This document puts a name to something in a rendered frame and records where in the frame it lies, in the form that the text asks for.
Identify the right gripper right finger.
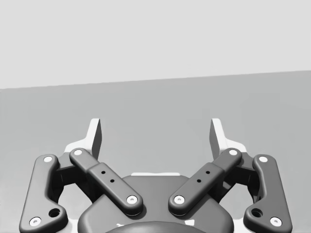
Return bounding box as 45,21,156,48
168,118,293,233

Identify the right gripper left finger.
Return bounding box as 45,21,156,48
19,118,143,233

